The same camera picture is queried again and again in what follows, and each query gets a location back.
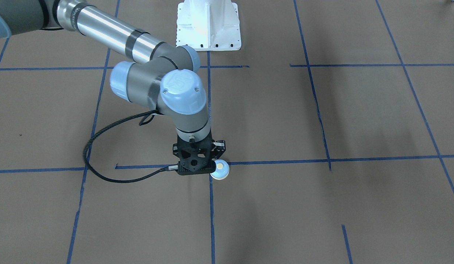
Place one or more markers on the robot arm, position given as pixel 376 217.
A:
pixel 157 75

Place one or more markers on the brown paper table cover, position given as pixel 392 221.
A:
pixel 338 117

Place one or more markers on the white camera mast base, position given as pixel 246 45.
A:
pixel 209 25

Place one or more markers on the blue and white bell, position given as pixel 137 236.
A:
pixel 221 171

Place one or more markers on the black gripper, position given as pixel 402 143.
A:
pixel 220 146

